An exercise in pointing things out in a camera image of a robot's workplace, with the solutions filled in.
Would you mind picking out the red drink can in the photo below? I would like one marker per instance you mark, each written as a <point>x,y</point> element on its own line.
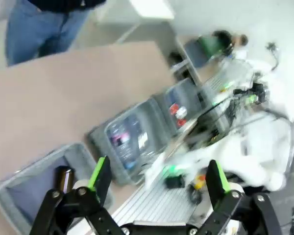
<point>178,115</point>

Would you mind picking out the person in dark shirt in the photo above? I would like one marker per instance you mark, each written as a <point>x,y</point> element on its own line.
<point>39,31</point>

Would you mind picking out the grey basket labelled bottle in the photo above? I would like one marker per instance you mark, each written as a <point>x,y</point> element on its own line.
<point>22,186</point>

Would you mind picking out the grey basket labelled plastic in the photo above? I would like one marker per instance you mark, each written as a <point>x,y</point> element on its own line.
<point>98,139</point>

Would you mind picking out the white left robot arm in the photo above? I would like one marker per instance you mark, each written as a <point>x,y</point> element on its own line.
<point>235,161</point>

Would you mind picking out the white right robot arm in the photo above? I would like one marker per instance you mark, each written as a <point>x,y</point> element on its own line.
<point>272,98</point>

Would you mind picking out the grey basket labelled can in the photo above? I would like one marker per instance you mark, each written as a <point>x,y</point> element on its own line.
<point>161,102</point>

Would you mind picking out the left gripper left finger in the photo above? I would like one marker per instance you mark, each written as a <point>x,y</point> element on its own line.
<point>100,181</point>

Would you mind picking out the brown glass bottle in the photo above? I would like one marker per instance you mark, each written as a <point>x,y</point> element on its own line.
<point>63,178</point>

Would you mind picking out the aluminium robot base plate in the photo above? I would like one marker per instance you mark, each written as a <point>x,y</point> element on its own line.
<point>161,203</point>

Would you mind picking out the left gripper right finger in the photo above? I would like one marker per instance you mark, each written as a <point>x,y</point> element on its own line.
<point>216,186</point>

